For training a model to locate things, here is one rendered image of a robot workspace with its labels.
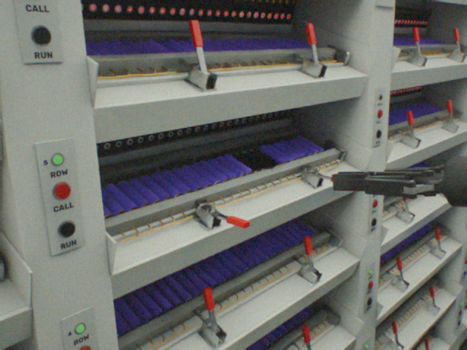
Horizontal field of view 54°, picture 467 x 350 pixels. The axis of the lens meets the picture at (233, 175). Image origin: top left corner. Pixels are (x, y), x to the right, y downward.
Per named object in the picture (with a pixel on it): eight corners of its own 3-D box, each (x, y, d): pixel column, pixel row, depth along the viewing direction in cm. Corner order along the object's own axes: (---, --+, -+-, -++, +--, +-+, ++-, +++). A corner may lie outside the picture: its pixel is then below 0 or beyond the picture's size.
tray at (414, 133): (468, 139, 147) (490, 99, 140) (378, 180, 105) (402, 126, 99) (412, 113, 158) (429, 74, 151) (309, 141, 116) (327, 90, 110)
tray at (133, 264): (357, 189, 99) (373, 151, 94) (107, 302, 57) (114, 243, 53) (287, 147, 110) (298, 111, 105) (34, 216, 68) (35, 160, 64)
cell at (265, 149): (263, 152, 94) (287, 167, 90) (257, 153, 92) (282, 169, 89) (266, 144, 93) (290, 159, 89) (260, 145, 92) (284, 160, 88)
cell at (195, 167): (195, 170, 81) (220, 189, 77) (187, 172, 80) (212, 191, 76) (197, 161, 80) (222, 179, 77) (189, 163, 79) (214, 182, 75)
